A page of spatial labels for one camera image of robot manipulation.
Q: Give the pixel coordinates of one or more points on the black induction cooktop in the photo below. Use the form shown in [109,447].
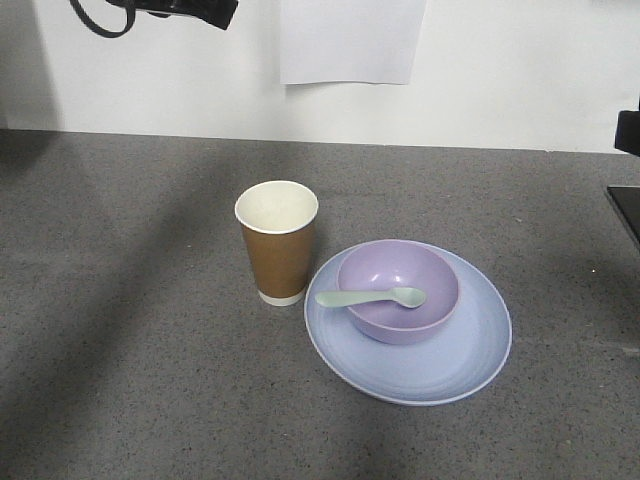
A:
[625,199]

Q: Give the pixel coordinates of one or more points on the brown paper cup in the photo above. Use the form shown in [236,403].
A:
[278,227]

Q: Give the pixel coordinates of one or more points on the pale green plastic spoon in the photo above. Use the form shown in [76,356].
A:
[370,298]

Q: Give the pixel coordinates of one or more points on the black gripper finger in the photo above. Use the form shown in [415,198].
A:
[627,135]

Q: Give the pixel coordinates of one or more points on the white paper sheet on wall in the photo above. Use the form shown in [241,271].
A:
[363,41]

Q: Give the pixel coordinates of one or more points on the lilac plastic bowl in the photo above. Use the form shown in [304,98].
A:
[385,264]

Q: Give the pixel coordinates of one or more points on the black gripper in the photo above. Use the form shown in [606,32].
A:
[218,13]

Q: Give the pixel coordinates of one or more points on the light blue plastic plate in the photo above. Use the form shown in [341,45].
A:
[463,355]

